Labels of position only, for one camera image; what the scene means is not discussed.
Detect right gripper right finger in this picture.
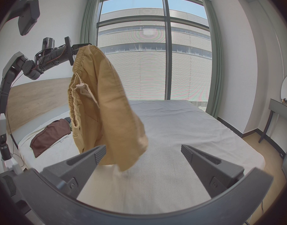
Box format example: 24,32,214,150
181,144,245,200

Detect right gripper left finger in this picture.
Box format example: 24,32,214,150
42,145,107,200

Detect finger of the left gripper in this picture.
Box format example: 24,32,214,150
72,43,92,51

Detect tan shorts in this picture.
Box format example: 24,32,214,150
68,45,148,172

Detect bed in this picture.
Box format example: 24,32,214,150
6,77,266,214

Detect grey-green curtain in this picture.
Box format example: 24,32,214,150
202,0,223,120
80,0,101,48

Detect white garment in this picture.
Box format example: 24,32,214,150
51,134,70,148

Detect brown garment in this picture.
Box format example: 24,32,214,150
30,119,71,158

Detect window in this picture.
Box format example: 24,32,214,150
97,0,213,113

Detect grey dressing table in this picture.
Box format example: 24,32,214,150
258,98,287,144

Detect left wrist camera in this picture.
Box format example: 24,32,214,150
42,38,55,51

